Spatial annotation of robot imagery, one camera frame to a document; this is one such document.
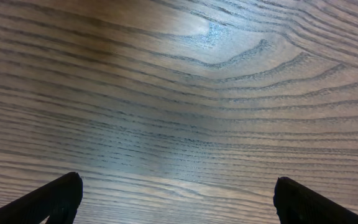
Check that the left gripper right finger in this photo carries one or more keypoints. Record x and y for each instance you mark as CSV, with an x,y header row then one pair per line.
x,y
297,204

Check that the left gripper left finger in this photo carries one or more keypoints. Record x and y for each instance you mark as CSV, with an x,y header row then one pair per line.
x,y
56,202

